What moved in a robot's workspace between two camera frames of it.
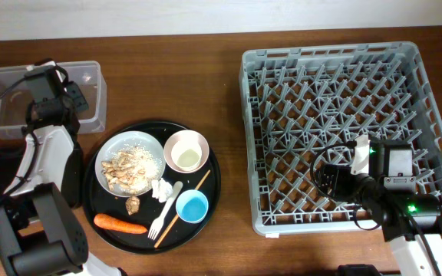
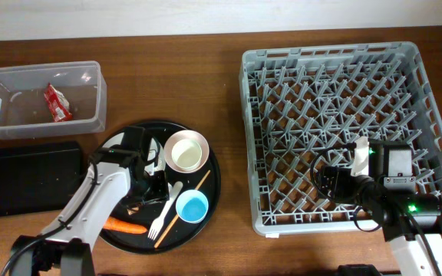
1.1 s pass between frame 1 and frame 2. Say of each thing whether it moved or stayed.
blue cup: stayed
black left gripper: moved
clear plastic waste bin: stayed
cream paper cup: stayed
